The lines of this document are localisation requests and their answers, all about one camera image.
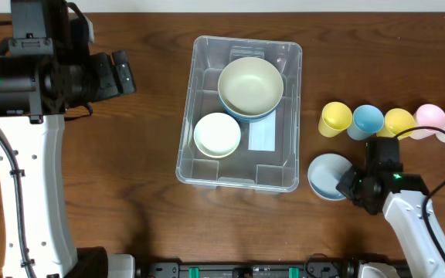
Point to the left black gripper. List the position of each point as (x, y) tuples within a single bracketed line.
[(101, 74)]

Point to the white small bowl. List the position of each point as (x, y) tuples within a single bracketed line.
[(217, 135)]

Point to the beige bowl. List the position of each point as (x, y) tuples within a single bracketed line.
[(250, 86)]

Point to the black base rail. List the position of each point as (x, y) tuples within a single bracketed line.
[(318, 265)]

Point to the light blue cup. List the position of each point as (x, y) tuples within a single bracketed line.
[(367, 120)]

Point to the white label in container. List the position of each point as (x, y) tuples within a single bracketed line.
[(262, 133)]

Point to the clear plastic storage container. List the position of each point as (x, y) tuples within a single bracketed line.
[(265, 171)]

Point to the light blue small bowl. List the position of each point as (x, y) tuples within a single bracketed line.
[(325, 172)]

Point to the dark blue bowl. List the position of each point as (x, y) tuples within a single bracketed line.
[(246, 118)]

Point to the yellow cup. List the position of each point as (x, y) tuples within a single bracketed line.
[(335, 118), (396, 120)]

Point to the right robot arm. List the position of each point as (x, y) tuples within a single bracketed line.
[(410, 213)]

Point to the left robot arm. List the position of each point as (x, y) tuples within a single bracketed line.
[(37, 234)]

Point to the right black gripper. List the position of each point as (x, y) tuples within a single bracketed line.
[(348, 184)]

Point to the pink cup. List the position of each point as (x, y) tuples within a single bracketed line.
[(428, 115)]

